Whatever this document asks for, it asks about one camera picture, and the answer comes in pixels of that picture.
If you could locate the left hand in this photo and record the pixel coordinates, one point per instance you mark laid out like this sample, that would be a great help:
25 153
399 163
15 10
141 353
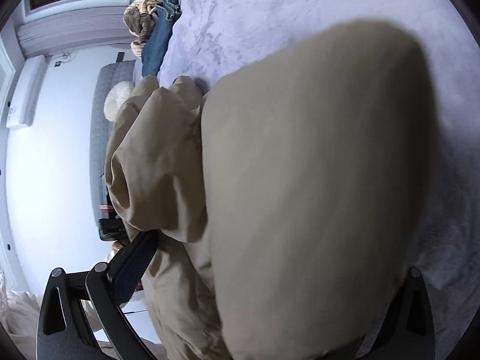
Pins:
116 247

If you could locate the brown striped clothes pile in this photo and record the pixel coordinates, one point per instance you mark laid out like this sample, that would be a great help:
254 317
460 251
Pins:
138 17

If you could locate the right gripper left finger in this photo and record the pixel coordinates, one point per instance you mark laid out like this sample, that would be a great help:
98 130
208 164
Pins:
111 284

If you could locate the round white cushion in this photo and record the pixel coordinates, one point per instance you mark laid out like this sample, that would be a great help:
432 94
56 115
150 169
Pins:
116 97

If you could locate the white air conditioner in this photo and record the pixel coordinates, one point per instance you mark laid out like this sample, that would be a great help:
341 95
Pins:
25 96

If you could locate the folded blue jeans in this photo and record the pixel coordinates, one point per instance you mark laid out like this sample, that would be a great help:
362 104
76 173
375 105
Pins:
166 13

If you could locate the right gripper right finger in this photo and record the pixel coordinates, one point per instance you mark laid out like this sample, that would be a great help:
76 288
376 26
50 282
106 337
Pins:
407 331

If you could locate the beige puffer jacket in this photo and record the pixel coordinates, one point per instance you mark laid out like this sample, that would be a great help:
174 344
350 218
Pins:
286 197

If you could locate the grey curtain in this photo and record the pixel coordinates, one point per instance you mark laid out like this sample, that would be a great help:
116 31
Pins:
73 30

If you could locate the lavender plush blanket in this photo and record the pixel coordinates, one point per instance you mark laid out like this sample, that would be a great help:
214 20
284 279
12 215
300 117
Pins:
446 237

